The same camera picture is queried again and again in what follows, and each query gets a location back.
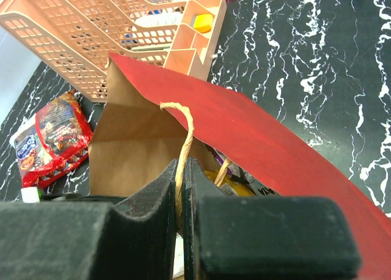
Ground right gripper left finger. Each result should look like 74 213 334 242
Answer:
1 160 178 279

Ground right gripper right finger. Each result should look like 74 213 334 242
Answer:
184 158 362 279

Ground yellow snack packet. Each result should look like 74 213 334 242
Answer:
219 173 255 197

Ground red candy bag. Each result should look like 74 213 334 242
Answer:
10 90 93 189

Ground red brown paper bag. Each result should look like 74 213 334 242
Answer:
89 53 390 279

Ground peach plastic file organizer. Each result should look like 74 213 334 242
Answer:
1 0 227 102

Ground orange yellow round object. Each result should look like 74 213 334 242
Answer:
191 13 214 33

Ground white box in organizer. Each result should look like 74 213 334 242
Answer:
135 12 183 28

